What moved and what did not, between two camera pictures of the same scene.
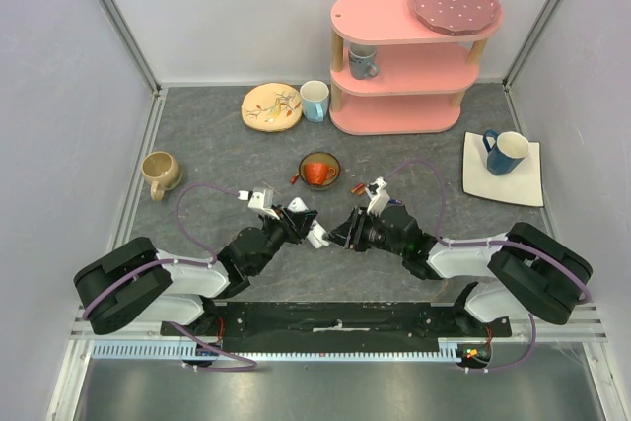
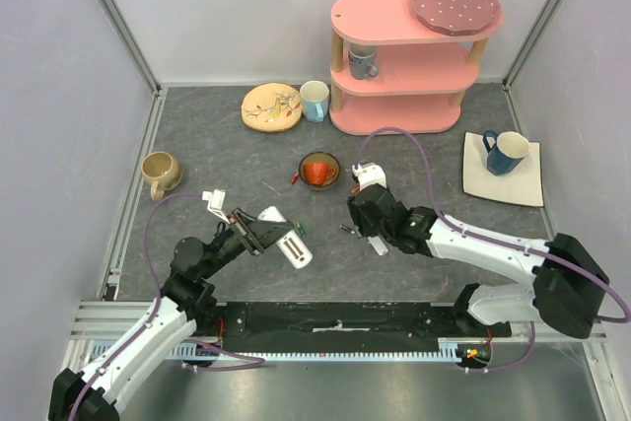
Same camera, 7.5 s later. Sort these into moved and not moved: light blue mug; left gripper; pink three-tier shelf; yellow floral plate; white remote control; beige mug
Moved: left gripper; white remote control
Not moved: pink three-tier shelf; beige mug; yellow floral plate; light blue mug
